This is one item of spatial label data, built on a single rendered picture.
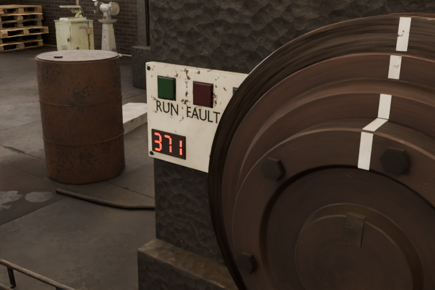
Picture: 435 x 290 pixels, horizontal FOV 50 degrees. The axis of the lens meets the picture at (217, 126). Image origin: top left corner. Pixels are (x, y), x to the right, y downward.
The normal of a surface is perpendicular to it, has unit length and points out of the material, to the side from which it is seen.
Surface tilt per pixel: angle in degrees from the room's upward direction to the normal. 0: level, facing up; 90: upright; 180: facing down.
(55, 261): 0
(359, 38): 90
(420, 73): 90
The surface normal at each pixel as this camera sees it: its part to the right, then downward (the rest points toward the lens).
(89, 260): 0.01, -0.96
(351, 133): -0.57, 0.23
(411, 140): 0.20, -0.89
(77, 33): 0.82, 0.18
